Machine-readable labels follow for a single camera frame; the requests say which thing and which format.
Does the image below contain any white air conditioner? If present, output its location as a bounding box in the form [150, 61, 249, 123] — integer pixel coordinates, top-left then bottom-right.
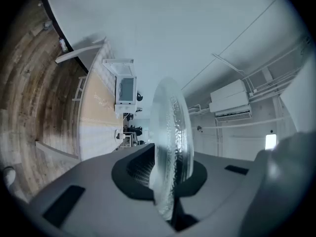
[209, 79, 252, 119]

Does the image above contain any clear glass turntable plate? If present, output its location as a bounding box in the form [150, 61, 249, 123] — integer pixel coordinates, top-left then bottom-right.
[149, 77, 196, 222]

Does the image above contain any bright wall light panel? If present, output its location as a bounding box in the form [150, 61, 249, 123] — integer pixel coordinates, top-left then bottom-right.
[265, 134, 277, 151]

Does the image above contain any person's grey shoe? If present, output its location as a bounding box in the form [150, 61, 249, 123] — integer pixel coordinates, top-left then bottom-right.
[2, 166, 17, 190]

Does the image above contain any white microwave oven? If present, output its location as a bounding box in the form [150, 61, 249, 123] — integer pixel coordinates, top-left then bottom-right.
[102, 58, 138, 119]

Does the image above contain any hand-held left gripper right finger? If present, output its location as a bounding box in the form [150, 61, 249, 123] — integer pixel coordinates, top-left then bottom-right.
[177, 152, 255, 237]

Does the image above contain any white wall pipe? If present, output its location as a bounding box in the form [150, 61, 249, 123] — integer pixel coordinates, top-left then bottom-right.
[197, 116, 293, 130]

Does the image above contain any clear plastic bottle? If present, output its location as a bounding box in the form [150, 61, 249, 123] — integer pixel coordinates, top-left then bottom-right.
[58, 38, 69, 53]

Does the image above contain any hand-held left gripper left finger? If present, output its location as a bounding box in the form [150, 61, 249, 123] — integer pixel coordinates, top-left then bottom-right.
[29, 143, 173, 237]

